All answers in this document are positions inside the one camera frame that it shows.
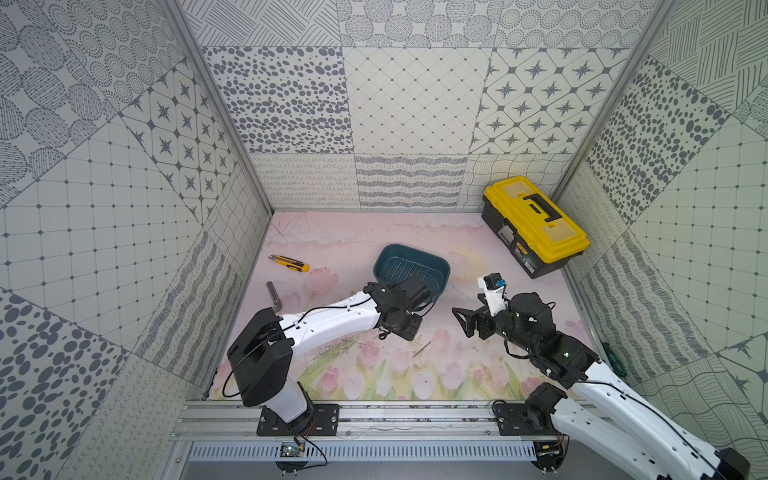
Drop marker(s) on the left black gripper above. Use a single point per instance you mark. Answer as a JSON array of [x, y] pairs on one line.
[[417, 294]]

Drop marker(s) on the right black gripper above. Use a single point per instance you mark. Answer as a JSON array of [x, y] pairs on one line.
[[483, 316]]

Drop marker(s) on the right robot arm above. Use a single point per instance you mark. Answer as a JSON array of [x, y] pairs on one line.
[[585, 400]]

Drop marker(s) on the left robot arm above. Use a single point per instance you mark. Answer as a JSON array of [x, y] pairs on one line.
[[261, 356]]

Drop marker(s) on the teal plastic storage box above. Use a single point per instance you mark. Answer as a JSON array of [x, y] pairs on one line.
[[396, 263]]

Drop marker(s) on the pink floral table mat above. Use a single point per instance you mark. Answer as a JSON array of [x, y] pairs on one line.
[[341, 249]]

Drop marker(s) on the yellow black toolbox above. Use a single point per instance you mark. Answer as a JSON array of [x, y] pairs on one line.
[[539, 235]]

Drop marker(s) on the yellow utility knife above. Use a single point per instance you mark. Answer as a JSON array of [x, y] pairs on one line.
[[290, 263]]

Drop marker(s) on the grey metal angle tool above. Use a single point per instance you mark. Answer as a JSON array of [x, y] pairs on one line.
[[275, 299]]

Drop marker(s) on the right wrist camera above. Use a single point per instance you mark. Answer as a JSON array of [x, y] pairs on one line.
[[493, 288]]

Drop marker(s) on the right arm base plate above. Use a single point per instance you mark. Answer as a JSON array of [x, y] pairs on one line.
[[519, 419]]

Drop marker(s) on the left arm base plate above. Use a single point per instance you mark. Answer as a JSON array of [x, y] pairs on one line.
[[320, 420]]

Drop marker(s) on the aluminium mounting rail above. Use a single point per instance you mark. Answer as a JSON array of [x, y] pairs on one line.
[[389, 421]]

